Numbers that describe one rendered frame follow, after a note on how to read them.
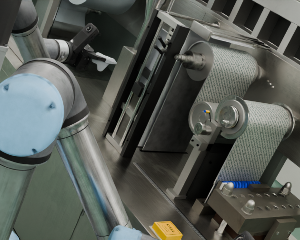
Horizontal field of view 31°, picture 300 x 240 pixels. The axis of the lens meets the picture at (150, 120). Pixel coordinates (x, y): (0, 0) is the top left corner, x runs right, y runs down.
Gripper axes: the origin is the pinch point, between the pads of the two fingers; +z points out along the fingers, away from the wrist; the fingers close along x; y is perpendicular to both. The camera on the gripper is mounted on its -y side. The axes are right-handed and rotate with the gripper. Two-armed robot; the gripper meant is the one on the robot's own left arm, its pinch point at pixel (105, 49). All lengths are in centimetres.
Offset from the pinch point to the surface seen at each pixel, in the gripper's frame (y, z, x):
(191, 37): -17.1, 23.0, 14.6
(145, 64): -2.4, 10.1, 11.6
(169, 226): 23, -11, 64
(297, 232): 118, 251, 50
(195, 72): -9.4, 19.5, 26.1
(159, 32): -15.2, 10.1, 9.9
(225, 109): -9.2, 11.7, 47.3
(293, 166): 98, 299, 4
